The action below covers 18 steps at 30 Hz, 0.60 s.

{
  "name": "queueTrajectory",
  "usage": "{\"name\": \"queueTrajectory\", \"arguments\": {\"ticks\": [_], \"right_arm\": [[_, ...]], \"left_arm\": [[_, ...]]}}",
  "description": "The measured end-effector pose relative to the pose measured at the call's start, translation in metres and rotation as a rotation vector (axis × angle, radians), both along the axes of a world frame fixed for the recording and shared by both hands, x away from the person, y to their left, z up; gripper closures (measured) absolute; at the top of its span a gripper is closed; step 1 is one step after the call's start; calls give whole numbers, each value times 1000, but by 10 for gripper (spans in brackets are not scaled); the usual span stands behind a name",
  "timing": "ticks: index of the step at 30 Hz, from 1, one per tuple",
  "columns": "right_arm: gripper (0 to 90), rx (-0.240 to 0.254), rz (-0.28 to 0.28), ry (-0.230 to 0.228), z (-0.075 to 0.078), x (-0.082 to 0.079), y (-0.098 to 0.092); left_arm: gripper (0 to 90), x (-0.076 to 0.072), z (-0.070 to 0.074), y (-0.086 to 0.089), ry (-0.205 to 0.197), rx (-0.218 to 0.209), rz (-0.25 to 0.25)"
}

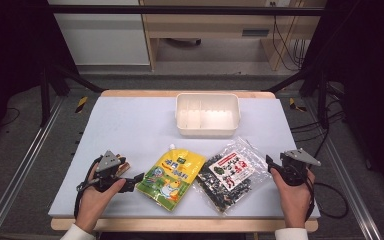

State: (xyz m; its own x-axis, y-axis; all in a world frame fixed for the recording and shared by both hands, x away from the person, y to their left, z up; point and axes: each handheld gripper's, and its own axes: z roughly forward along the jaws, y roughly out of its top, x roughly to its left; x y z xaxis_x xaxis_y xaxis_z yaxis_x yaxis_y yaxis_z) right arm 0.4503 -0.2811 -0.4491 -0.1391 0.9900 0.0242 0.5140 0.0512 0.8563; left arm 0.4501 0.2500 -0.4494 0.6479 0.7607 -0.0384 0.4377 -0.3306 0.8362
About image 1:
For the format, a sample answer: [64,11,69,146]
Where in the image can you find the white plastic storage box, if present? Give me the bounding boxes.
[174,92,242,138]

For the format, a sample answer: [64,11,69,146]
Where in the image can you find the hanging black cables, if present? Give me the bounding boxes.
[271,14,309,72]

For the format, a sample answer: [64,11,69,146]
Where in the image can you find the black metal stand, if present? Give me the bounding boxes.
[265,63,331,130]
[39,61,105,128]

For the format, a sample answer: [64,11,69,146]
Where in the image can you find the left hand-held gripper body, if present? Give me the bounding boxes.
[92,150,122,193]

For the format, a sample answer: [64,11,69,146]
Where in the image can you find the white cabinet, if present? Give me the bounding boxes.
[48,0,151,66]

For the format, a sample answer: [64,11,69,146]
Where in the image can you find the yellow green seasoning pouch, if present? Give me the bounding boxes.
[135,143,207,213]

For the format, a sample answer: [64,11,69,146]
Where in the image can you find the person's left hand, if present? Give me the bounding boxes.
[74,163,127,234]

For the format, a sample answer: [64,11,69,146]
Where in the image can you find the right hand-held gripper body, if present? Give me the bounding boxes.
[273,148,322,187]

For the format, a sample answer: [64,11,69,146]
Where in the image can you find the hand-held gripper cable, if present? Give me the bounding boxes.
[304,173,316,221]
[73,156,101,219]

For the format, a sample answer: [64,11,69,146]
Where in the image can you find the yellow black tape strip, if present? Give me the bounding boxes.
[74,96,89,114]
[288,97,308,113]

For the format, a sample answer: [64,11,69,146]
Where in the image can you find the clear bag of dried seaweed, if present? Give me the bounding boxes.
[193,136,273,214]

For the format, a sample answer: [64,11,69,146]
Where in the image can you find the black floor cables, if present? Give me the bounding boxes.
[289,99,346,143]

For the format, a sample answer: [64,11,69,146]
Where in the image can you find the person's right hand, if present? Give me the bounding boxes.
[269,167,316,229]

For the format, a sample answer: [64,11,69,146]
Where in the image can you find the left hand-held gripper cable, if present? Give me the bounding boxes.
[73,156,101,219]

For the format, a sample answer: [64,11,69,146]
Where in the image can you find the dark curtain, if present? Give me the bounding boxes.
[300,0,384,205]
[0,0,78,154]

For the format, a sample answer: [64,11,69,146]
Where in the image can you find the black horizontal frame bar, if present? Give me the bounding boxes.
[46,4,328,16]

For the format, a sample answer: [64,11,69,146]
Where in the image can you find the right hand-held gripper cable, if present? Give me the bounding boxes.
[304,173,316,221]

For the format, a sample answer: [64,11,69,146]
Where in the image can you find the light wooden desk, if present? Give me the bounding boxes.
[139,0,326,72]

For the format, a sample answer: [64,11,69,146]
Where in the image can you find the small brown red box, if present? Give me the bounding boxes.
[114,154,132,178]

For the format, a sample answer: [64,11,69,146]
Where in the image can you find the thin black cable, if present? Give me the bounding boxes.
[0,107,21,128]

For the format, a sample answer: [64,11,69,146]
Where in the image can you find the aluminium rail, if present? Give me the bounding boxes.
[304,99,383,240]
[0,96,65,240]

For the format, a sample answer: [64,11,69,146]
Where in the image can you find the black looped cable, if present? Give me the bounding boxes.
[313,181,350,220]

